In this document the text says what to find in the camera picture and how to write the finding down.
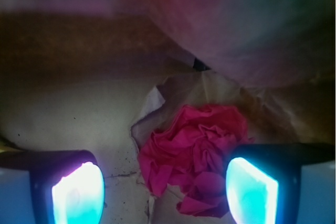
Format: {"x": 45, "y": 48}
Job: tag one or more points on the red paper ball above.
{"x": 193, "y": 154}

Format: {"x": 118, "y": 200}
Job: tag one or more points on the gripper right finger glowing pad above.
{"x": 282, "y": 183}

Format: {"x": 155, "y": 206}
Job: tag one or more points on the brown paper lined box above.
{"x": 72, "y": 82}

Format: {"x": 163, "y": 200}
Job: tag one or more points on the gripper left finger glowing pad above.
{"x": 51, "y": 187}

